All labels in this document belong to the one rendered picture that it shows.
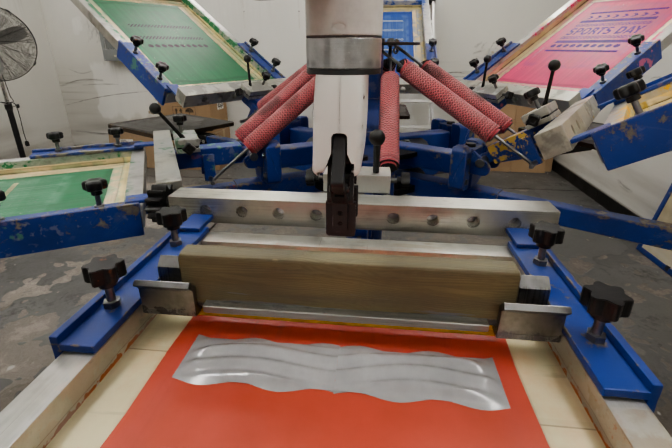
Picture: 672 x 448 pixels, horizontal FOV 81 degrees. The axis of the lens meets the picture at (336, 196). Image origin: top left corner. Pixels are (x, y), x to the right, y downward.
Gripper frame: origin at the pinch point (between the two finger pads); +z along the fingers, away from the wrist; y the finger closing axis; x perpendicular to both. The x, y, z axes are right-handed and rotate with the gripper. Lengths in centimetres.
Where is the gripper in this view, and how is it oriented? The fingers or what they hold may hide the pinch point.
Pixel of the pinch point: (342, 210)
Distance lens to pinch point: 45.3
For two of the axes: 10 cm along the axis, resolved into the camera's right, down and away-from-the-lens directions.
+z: 0.0, 9.4, 3.4
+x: 10.0, 0.3, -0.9
